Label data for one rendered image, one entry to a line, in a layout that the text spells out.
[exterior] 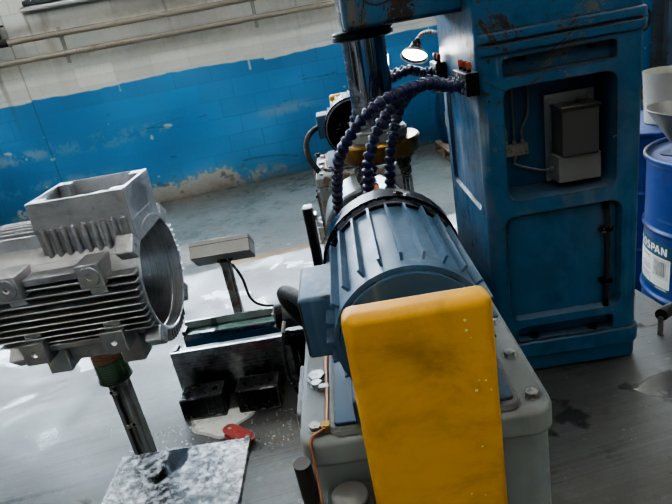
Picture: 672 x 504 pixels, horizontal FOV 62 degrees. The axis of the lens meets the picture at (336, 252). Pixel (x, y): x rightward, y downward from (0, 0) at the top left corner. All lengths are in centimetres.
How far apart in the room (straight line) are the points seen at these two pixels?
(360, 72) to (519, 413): 76
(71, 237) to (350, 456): 42
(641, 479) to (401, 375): 68
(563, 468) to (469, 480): 54
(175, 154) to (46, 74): 151
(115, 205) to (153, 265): 18
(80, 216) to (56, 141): 623
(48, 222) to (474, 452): 55
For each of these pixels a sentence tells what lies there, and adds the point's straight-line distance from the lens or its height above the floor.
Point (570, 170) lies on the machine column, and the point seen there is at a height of 124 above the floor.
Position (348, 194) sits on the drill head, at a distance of 149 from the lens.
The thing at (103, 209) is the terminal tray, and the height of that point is 142.
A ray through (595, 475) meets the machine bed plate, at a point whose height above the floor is 80.
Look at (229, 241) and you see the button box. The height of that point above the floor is 107.
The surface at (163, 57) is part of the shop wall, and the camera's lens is 665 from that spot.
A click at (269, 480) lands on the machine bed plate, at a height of 80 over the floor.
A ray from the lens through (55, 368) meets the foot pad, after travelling 84.
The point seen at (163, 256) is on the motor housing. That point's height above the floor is 131.
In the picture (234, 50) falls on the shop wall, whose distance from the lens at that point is 661.
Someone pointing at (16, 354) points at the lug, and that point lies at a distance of 84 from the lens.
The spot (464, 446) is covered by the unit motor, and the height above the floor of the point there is 120.
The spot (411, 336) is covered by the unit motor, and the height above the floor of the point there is 132.
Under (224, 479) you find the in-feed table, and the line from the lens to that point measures 102.
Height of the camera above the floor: 158
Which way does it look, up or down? 22 degrees down
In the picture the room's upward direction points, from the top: 11 degrees counter-clockwise
